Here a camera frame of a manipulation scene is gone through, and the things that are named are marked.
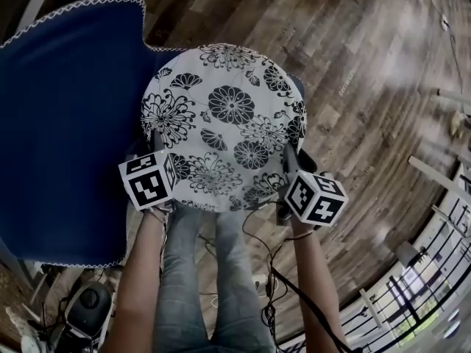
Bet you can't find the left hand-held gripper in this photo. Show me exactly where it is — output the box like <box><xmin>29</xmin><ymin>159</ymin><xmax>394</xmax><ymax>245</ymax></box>
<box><xmin>118</xmin><ymin>151</ymin><xmax>178</xmax><ymax>212</ymax></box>

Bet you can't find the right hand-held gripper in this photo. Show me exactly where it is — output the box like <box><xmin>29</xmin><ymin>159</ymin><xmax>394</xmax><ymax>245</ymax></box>
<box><xmin>277</xmin><ymin>145</ymin><xmax>349</xmax><ymax>228</ymax></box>

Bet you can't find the round floral black-white placemat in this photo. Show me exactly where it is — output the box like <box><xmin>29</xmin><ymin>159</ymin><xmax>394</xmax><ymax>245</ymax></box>
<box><xmin>139</xmin><ymin>43</ymin><xmax>308</xmax><ymax>213</ymax></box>

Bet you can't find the blue fabric chair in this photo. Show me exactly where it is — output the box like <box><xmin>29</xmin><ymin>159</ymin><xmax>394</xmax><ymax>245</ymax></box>
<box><xmin>0</xmin><ymin>0</ymin><xmax>307</xmax><ymax>271</ymax></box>

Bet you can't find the person's left forearm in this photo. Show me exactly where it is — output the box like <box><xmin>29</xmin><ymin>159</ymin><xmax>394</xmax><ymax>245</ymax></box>
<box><xmin>109</xmin><ymin>207</ymin><xmax>174</xmax><ymax>353</ymax></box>

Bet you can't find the person's right forearm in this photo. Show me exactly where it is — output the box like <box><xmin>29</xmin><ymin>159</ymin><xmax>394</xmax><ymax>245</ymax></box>
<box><xmin>289</xmin><ymin>223</ymin><xmax>350</xmax><ymax>353</ymax></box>

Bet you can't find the person's left leg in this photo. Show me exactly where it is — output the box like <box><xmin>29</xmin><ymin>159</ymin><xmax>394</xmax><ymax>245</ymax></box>
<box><xmin>153</xmin><ymin>207</ymin><xmax>219</xmax><ymax>353</ymax></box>

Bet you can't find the person's leg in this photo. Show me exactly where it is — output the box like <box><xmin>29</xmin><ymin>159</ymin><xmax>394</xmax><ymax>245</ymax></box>
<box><xmin>214</xmin><ymin>210</ymin><xmax>277</xmax><ymax>353</ymax></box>
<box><xmin>153</xmin><ymin>207</ymin><xmax>219</xmax><ymax>353</ymax></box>

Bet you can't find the person's right leg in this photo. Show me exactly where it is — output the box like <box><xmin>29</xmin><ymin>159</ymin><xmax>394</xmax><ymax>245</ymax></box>
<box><xmin>214</xmin><ymin>210</ymin><xmax>277</xmax><ymax>353</ymax></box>

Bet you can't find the black round floor device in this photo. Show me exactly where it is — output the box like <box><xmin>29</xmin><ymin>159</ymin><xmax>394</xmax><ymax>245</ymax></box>
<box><xmin>67</xmin><ymin>282</ymin><xmax>113</xmax><ymax>338</ymax></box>

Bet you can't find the grey bin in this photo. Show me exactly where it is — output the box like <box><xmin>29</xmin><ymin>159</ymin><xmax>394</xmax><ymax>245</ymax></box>
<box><xmin>395</xmin><ymin>240</ymin><xmax>421</xmax><ymax>271</ymax></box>

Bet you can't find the black metal railing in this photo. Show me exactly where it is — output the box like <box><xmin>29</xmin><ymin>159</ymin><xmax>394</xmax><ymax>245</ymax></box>
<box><xmin>340</xmin><ymin>196</ymin><xmax>471</xmax><ymax>345</ymax></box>

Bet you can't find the black cable bundle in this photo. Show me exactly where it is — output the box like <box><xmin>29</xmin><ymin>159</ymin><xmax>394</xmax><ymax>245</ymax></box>
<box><xmin>241</xmin><ymin>196</ymin><xmax>291</xmax><ymax>345</ymax></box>

